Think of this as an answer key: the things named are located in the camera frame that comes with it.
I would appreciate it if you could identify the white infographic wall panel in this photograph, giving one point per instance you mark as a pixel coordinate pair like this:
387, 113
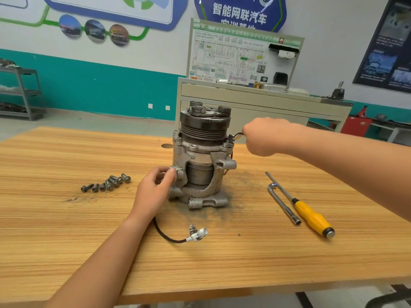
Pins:
11, 0

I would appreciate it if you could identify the silver combination wrench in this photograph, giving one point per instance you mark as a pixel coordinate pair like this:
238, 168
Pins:
237, 135

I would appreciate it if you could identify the small black device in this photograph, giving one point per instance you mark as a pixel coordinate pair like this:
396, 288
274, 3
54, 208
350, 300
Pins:
338, 93

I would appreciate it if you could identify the red cabinet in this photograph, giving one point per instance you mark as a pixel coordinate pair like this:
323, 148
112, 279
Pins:
356, 125

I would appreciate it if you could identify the blue rounded infographic panel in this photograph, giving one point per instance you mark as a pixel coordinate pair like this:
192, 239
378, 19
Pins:
96, 4

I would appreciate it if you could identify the beige workbench cabinet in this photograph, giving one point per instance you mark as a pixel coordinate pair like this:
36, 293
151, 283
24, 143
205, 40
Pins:
212, 99

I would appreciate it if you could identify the round photo wall decal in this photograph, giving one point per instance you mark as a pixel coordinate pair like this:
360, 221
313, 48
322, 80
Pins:
70, 26
95, 30
119, 35

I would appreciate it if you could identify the person's right hand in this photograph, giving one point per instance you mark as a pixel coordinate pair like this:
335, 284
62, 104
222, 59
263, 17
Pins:
268, 136

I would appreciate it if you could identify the grey metal shelf cart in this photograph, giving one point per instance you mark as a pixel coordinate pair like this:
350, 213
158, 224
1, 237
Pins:
19, 93

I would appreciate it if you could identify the person's left forearm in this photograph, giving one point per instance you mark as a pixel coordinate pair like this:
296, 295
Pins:
96, 263

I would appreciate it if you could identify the silver L-shaped socket wrench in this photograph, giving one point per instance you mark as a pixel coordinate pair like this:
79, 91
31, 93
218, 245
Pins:
284, 203

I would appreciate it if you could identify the grey metal compressor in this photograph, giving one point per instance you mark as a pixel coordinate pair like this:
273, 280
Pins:
202, 157

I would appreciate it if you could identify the person's right forearm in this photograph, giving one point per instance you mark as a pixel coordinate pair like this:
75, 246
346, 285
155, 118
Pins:
356, 166

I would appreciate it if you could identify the dark round table grommet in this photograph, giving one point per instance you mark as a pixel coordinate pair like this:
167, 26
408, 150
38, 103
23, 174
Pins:
167, 145

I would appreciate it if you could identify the white wiring display board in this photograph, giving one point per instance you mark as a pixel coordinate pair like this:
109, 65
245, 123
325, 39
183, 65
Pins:
225, 51

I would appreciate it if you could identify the dark wall poster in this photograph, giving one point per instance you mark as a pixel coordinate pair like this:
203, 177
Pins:
388, 45

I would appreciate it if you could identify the person's left hand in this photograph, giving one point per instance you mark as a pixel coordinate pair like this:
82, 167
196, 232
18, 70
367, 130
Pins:
153, 194

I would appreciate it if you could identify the blue hexagon wall sign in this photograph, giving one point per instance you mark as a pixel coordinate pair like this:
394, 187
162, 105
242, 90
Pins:
239, 6

